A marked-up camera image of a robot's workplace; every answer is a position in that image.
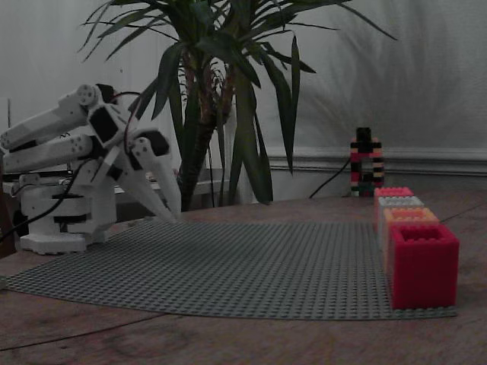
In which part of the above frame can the gray Lego baseplate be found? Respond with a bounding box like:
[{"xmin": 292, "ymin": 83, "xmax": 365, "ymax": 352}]
[{"xmin": 2, "ymin": 220, "xmax": 460, "ymax": 322}]

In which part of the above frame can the striped Lego tower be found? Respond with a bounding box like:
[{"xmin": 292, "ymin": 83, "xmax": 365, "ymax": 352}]
[{"xmin": 349, "ymin": 136, "xmax": 384, "ymax": 198}]

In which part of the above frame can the pink lego block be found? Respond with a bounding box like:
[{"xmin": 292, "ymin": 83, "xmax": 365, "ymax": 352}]
[{"xmin": 373, "ymin": 186, "xmax": 415, "ymax": 199}]

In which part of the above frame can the light grey lego block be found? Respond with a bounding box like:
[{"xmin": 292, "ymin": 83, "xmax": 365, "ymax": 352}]
[{"xmin": 374, "ymin": 195, "xmax": 425, "ymax": 233}]

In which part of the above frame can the orange lego block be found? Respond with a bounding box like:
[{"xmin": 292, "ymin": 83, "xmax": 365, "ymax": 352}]
[{"xmin": 382, "ymin": 207, "xmax": 441, "ymax": 275}]

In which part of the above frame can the red lego block box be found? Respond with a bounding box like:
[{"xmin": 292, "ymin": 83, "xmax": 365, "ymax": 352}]
[{"xmin": 390, "ymin": 224, "xmax": 460, "ymax": 310}]

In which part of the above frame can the green potted palm plant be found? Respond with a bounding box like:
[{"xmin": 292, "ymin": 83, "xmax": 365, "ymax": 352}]
[{"xmin": 78, "ymin": 0, "xmax": 399, "ymax": 212}]

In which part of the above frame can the red robot wire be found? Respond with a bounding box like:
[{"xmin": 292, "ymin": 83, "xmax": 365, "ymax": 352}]
[{"xmin": 113, "ymin": 90, "xmax": 142, "ymax": 155}]

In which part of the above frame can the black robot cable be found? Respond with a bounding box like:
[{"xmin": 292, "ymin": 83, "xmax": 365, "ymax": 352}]
[{"xmin": 0, "ymin": 178, "xmax": 84, "ymax": 244}]

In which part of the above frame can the thin black table cable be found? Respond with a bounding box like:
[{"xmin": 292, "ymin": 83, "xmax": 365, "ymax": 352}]
[{"xmin": 0, "ymin": 309, "xmax": 174, "ymax": 351}]

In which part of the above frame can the black camera cable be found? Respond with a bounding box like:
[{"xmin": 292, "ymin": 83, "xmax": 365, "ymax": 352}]
[{"xmin": 309, "ymin": 155, "xmax": 353, "ymax": 200}]

